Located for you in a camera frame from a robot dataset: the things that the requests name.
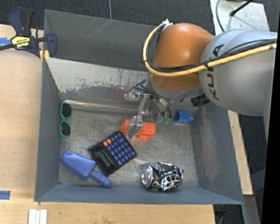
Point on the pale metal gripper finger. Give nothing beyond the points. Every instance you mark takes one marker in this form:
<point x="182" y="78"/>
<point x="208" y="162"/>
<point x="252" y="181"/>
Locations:
<point x="131" y="130"/>
<point x="140" y="123"/>

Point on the orange plastic block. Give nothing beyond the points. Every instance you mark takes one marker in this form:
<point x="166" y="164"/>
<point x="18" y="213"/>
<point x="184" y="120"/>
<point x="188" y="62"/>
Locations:
<point x="148" y="130"/>

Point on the black calculator with blue keys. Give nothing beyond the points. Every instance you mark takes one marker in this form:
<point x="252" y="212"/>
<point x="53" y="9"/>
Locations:
<point x="113" y="153"/>

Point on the grey metal bin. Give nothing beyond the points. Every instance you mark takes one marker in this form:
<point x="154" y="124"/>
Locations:
<point x="171" y="146"/>

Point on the blue plastic block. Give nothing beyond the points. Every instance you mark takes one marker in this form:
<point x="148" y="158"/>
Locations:
<point x="182" y="117"/>

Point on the crushed metal can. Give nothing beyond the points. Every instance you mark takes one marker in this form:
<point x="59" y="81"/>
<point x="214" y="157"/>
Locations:
<point x="163" y="177"/>

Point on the blue toy trowel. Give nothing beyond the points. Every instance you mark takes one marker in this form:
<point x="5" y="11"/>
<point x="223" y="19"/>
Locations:
<point x="79" y="163"/>

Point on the green sunglasses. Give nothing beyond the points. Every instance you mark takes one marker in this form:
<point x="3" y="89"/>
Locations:
<point x="65" y="122"/>

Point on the black cylinder on white bracket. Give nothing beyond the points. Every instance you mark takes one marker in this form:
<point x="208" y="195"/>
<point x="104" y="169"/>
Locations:
<point x="200" y="99"/>

